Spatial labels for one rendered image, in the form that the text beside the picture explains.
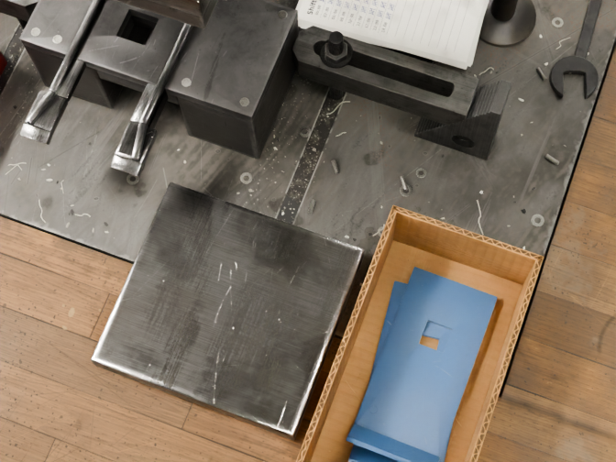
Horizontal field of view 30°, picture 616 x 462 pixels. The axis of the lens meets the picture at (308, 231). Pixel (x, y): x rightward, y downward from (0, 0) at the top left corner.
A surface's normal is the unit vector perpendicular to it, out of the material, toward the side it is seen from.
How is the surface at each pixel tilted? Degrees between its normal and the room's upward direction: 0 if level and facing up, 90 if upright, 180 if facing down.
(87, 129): 0
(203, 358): 0
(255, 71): 0
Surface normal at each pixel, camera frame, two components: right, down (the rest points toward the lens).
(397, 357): -0.03, -0.33
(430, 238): -0.36, 0.88
